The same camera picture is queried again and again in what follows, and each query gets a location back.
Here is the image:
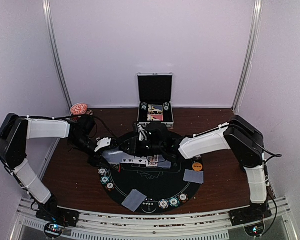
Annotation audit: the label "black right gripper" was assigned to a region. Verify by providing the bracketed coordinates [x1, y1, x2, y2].
[118, 138, 164, 158]

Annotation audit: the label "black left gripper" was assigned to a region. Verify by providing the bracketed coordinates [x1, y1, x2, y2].
[69, 135, 114, 169]

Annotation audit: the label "blue white chips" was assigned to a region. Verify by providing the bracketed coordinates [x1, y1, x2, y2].
[194, 155, 202, 161]
[158, 199, 169, 210]
[98, 167, 108, 176]

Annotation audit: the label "grey blue card deck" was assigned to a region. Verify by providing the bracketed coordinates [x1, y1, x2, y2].
[102, 149, 125, 165]

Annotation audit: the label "face-up king card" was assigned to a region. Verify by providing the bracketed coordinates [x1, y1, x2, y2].
[146, 155, 159, 167]

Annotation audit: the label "face-up clubs card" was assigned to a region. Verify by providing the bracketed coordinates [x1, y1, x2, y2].
[133, 156, 149, 166]
[121, 155, 135, 164]

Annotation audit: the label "green chips seat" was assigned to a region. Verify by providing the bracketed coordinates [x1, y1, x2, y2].
[168, 197, 180, 208]
[100, 175, 110, 185]

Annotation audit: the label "orange chips seat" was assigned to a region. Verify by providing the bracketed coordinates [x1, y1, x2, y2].
[178, 193, 189, 203]
[105, 182, 115, 191]

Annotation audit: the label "orange big blind button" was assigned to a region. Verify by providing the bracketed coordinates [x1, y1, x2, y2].
[192, 162, 203, 172]

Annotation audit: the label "blue card seat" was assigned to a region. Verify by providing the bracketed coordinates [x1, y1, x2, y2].
[183, 169, 204, 184]
[121, 189, 147, 212]

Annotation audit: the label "blue card front seat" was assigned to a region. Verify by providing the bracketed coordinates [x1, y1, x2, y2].
[121, 189, 147, 212]

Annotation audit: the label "blue white chips front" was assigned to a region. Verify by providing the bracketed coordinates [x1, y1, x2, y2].
[158, 199, 169, 210]

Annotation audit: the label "orange chips front seat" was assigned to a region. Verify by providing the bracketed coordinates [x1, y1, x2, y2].
[178, 193, 189, 203]

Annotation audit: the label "green chips front seat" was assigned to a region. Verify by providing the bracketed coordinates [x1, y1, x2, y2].
[168, 197, 180, 208]

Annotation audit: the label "clear round dealer button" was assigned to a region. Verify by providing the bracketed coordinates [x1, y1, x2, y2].
[141, 198, 158, 214]

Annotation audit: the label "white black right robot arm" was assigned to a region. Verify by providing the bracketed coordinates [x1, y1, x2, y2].
[119, 115, 282, 221]

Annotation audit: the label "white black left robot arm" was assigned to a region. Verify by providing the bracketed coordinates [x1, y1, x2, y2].
[0, 113, 118, 222]

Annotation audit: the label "red card box in case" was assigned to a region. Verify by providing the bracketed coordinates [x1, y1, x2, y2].
[147, 114, 164, 122]

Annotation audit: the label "blue card box in case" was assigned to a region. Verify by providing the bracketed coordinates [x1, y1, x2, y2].
[148, 104, 163, 114]

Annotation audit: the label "round black poker mat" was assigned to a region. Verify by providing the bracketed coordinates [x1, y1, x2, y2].
[99, 128, 205, 215]

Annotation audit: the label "left chip stack in case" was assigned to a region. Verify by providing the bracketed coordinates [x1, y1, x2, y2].
[140, 102, 148, 111]

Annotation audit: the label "chip stack in case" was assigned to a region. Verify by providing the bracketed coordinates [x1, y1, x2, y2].
[140, 102, 148, 111]
[163, 102, 170, 111]

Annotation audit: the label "right chip stack in case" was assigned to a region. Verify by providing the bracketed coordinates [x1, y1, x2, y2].
[163, 102, 170, 111]

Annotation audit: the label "red floral plate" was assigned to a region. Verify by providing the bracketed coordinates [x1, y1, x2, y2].
[86, 109, 94, 116]

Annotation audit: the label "aluminium poker case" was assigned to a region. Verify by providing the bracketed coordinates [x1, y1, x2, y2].
[137, 72, 174, 128]

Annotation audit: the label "red white patterned bowl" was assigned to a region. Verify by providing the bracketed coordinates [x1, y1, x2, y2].
[70, 103, 88, 116]

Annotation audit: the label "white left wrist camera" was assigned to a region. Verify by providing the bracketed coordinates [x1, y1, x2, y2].
[94, 137, 112, 153]

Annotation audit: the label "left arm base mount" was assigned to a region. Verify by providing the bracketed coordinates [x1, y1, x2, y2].
[30, 194, 80, 227]

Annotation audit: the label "aluminium front rail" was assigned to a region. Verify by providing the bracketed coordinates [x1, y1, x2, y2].
[14, 197, 293, 240]

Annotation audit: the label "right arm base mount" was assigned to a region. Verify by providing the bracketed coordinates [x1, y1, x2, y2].
[228, 199, 272, 226]

